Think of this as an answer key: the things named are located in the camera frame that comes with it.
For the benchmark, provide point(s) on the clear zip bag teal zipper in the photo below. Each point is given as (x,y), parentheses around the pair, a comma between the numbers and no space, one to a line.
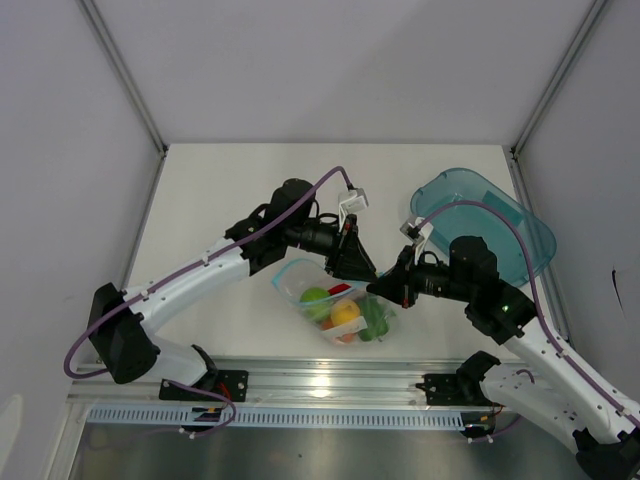
(301,274)

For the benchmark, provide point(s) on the white slotted cable duct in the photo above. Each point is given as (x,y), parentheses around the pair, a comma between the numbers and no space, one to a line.
(186,416)

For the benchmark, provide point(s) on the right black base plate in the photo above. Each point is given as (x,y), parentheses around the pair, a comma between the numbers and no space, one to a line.
(452,390)

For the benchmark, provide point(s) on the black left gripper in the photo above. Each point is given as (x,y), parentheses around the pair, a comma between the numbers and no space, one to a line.
(347,257)

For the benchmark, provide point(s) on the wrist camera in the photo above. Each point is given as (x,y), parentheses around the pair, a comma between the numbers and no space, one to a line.
(416,229)
(352,201)

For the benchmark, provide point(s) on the aluminium mounting rail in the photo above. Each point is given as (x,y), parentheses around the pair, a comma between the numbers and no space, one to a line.
(293,383)

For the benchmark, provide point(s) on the dark green toy bell pepper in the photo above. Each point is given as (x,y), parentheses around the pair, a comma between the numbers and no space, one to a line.
(376,318)

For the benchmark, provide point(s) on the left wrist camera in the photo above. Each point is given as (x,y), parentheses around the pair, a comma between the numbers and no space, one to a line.
(352,201)

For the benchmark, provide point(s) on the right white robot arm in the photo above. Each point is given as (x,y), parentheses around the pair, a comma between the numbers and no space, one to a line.
(595,421)

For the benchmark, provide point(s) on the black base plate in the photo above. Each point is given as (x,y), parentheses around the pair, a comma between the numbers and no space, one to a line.
(232,384)
(452,390)

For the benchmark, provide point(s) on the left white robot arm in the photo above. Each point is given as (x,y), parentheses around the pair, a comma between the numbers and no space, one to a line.
(123,326)

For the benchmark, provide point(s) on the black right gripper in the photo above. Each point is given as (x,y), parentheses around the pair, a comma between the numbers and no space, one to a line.
(400,282)

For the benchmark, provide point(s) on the teal plastic tub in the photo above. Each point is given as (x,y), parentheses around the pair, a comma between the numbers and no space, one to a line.
(482,209)

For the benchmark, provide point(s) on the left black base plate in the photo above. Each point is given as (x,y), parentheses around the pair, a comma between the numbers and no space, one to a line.
(232,384)

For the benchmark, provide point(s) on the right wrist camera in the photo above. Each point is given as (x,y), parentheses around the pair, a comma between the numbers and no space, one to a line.
(416,229)

